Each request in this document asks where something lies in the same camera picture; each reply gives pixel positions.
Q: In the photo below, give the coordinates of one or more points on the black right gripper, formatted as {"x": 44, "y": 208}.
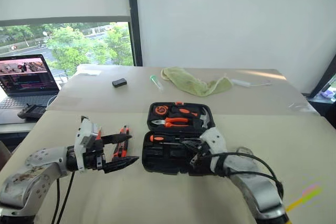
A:
{"x": 204, "y": 165}

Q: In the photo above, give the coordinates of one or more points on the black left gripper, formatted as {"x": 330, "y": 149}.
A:
{"x": 94, "y": 161}

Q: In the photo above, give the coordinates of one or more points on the orange black utility knife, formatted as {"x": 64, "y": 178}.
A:
{"x": 121, "y": 150}

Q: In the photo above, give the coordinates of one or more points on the black plastic tool case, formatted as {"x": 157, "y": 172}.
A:
{"x": 162, "y": 161}

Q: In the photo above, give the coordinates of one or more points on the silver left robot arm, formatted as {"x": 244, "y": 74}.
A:
{"x": 31, "y": 182}

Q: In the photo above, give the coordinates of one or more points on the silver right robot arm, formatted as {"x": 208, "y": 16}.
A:
{"x": 260, "y": 190}

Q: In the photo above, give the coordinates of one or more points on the black tool with orange buttons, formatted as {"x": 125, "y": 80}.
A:
{"x": 156, "y": 138}

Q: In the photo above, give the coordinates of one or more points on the steel claw hammer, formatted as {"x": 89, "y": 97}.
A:
{"x": 206, "y": 119}

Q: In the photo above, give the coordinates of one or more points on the orange tape measure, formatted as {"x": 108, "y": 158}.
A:
{"x": 156, "y": 111}

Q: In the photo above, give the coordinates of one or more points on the light green cloth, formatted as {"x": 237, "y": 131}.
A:
{"x": 194, "y": 83}

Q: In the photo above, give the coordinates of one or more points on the small black box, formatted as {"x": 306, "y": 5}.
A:
{"x": 119, "y": 82}

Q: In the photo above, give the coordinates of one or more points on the clear tube green cap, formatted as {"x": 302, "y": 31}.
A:
{"x": 157, "y": 82}

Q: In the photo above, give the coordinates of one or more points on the black handheld controller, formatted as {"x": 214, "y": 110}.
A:
{"x": 31, "y": 111}

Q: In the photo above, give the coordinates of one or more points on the open laptop computer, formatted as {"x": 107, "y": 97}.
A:
{"x": 23, "y": 77}

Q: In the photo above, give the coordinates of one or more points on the purple object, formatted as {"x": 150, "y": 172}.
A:
{"x": 326, "y": 93}

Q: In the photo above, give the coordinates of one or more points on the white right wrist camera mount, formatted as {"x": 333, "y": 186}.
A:
{"x": 214, "y": 140}

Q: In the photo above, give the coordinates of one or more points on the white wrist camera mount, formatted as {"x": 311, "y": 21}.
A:
{"x": 214, "y": 140}
{"x": 81, "y": 140}

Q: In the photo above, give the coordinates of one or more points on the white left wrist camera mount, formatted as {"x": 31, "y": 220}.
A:
{"x": 81, "y": 140}

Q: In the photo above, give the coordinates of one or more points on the black window frame post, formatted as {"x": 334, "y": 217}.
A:
{"x": 135, "y": 24}

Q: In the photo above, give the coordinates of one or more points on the dark window frame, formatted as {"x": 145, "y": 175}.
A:
{"x": 328, "y": 72}

